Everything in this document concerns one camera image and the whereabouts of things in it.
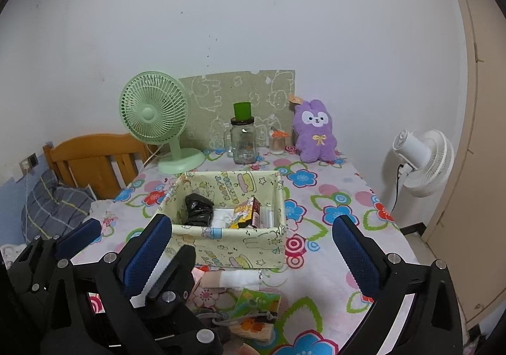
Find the purple plush rabbit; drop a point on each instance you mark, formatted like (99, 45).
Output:
(316, 141)

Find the green desk fan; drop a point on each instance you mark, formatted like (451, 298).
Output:
(148, 114)

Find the green cartoon packet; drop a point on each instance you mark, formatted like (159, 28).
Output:
(255, 299)

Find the wooden bed headboard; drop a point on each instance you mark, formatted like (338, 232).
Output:
(87, 153)

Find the pink packet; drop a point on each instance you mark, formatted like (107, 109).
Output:
(209, 280)

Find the green patterned board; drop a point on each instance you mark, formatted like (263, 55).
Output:
(237, 86)

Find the beige wooden door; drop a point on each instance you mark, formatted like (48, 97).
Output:
(474, 141)

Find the black plastic bag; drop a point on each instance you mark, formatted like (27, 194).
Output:
(197, 208)

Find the yellow cartoon tissue packet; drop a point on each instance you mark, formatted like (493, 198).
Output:
(243, 214)

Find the orange packet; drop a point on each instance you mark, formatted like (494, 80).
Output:
(253, 329)

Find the white standing fan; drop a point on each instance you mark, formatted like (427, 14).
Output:
(435, 165)

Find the grey plaid pillow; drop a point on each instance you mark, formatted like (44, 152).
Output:
(51, 201)

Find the wall socket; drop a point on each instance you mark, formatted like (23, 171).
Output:
(31, 160)

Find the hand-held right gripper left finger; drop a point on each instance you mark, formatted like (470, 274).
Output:
(148, 256)

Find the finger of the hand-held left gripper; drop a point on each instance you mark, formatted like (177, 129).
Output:
(79, 236)
(178, 272)

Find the glass mug jar green lid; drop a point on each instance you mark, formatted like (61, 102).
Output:
(243, 145)

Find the cotton swab jar orange lid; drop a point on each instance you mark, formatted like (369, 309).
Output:
(276, 145)

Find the white bedsheet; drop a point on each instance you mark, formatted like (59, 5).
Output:
(103, 208)

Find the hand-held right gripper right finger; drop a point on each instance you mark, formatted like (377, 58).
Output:
(355, 260)

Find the floral tablecloth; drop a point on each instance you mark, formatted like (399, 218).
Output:
(316, 201)

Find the yellow cartoon fabric storage box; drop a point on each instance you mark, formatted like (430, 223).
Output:
(221, 248)

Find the clear plastic bag pack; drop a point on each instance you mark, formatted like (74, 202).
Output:
(270, 216)

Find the white tissue pack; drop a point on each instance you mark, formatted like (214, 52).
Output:
(221, 218)

